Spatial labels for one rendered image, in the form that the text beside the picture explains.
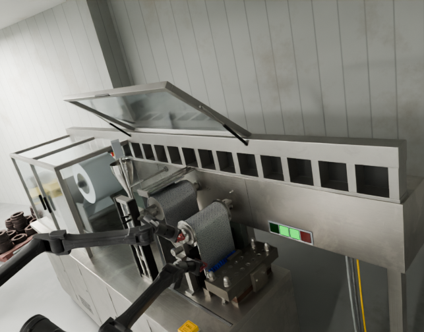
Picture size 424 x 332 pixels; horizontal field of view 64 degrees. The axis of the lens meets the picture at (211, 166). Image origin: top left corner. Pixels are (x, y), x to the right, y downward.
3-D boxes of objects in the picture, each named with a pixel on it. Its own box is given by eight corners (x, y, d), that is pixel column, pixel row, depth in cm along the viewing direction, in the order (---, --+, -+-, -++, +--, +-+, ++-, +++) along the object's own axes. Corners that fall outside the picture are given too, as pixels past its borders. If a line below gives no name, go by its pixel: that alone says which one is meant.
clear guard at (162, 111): (68, 99, 209) (68, 99, 209) (134, 130, 243) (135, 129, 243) (167, 88, 133) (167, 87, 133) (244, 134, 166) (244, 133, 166)
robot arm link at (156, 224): (153, 234, 150) (159, 223, 150) (145, 228, 155) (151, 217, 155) (163, 238, 155) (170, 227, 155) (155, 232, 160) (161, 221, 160)
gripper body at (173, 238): (177, 244, 157) (165, 240, 152) (163, 236, 164) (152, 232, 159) (182, 230, 159) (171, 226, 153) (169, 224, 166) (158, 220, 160)
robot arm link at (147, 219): (144, 247, 150) (141, 230, 146) (131, 235, 158) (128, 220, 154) (166, 235, 157) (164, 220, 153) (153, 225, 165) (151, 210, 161)
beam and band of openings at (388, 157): (72, 149, 343) (64, 127, 336) (80, 146, 348) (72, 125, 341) (399, 203, 120) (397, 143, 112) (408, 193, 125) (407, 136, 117)
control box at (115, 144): (112, 157, 203) (107, 141, 200) (123, 154, 205) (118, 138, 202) (113, 160, 197) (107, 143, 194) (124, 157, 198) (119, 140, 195)
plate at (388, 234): (79, 176, 353) (69, 149, 343) (103, 166, 369) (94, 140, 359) (403, 276, 127) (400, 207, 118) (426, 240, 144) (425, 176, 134)
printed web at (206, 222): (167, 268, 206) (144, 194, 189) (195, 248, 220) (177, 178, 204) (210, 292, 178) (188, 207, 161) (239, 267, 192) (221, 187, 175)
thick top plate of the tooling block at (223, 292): (206, 290, 170) (204, 280, 168) (256, 248, 194) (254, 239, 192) (229, 302, 159) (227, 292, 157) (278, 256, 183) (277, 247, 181)
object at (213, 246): (205, 275, 174) (197, 245, 168) (235, 251, 189) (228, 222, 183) (206, 275, 174) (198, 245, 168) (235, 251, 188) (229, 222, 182)
